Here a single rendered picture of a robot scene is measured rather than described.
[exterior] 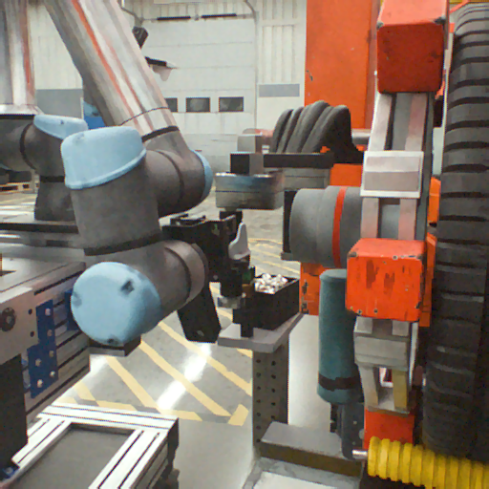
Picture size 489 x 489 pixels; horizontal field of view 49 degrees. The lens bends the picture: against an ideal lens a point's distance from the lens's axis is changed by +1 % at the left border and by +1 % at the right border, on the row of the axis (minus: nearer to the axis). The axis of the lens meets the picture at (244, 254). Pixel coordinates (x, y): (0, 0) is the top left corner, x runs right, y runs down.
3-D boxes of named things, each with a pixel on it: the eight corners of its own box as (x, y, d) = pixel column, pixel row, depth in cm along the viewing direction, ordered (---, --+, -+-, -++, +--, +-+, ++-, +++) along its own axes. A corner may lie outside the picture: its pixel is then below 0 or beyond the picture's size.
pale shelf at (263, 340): (273, 353, 146) (273, 343, 145) (217, 346, 152) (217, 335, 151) (310, 308, 185) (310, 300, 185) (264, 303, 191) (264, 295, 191)
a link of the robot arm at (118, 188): (105, 139, 58) (127, 239, 59) (35, 139, 47) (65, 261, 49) (170, 125, 55) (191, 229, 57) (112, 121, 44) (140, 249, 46)
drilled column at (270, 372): (280, 452, 174) (281, 329, 165) (250, 445, 177) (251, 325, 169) (287, 435, 183) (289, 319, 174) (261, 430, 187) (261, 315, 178)
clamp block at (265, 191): (274, 211, 74) (274, 172, 72) (214, 208, 77) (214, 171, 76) (284, 206, 78) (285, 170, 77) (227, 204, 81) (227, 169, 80)
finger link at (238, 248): (265, 219, 78) (236, 227, 70) (264, 258, 79) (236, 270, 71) (245, 217, 80) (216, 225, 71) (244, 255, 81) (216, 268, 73)
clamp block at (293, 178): (325, 189, 105) (326, 162, 104) (281, 188, 108) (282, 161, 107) (330, 187, 109) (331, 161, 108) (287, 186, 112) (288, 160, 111)
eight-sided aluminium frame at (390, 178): (401, 481, 67) (434, 14, 55) (348, 470, 69) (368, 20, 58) (420, 334, 117) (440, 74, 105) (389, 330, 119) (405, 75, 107)
